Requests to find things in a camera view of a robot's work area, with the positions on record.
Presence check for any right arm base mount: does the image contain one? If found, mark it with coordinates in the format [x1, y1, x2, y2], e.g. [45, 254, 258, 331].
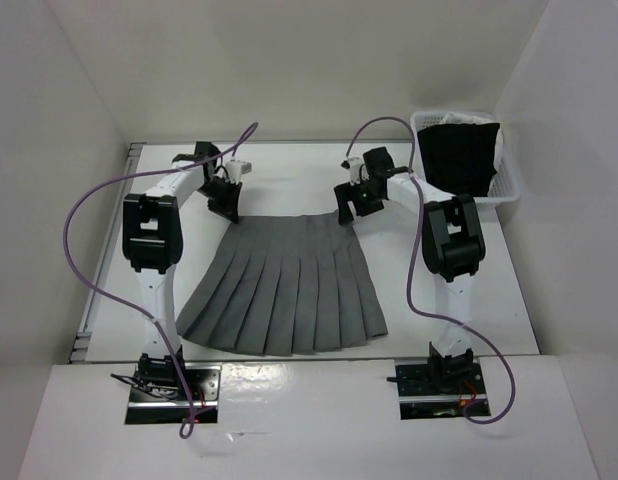
[386, 360, 491, 421]

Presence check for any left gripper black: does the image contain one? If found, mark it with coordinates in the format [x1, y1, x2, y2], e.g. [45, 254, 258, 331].
[196, 177, 242, 223]

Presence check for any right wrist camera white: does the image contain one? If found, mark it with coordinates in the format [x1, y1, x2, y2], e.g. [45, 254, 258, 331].
[341, 157, 368, 185]

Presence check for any black skirt in basket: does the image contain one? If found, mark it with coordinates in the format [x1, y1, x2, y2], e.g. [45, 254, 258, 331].
[417, 123, 500, 197]

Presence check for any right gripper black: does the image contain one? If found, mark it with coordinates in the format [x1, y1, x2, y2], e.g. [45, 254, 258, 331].
[333, 176, 384, 225]

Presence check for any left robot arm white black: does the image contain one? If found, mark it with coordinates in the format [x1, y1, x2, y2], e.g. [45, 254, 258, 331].
[122, 141, 252, 400]

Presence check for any grey pleated skirt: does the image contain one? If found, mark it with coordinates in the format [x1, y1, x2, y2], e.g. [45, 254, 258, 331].
[177, 212, 388, 356]

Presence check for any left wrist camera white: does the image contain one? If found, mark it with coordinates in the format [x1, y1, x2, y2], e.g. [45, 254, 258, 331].
[224, 160, 252, 184]

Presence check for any white plastic basket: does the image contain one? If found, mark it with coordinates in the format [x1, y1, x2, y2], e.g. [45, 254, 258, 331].
[410, 109, 520, 209]

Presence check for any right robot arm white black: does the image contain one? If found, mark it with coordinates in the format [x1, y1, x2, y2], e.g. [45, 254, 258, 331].
[334, 147, 486, 393]

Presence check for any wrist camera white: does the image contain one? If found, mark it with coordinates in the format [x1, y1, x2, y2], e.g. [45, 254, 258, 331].
[341, 157, 368, 185]
[224, 160, 252, 184]

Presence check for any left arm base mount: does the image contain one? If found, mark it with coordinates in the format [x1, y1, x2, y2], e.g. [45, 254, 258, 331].
[110, 363, 222, 425]

